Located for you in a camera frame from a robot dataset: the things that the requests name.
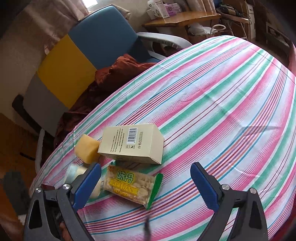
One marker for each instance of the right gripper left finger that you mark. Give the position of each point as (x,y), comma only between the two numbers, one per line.
(49,208)

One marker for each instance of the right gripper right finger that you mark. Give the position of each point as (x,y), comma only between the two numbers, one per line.
(250,222)

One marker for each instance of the yellow sponge block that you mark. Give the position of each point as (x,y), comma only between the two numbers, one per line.
(87,149)

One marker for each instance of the green snack bar packet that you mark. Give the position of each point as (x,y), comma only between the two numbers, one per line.
(132,185)

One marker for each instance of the beige cardboard box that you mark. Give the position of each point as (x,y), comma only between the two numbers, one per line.
(142,143)

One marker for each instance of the striped tablecloth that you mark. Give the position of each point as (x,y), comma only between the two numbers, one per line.
(225,103)

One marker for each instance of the grey yellow blue chair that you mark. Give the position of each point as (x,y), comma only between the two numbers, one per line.
(69,68)

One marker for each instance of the dark red blanket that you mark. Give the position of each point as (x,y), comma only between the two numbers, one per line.
(107,80)

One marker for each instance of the pink patterned curtain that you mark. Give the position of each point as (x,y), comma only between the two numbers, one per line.
(45,23)

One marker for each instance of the wooden side shelf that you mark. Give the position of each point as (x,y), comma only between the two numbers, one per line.
(181,21)

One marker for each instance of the white boxes on shelf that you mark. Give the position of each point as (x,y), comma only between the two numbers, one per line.
(159,9)

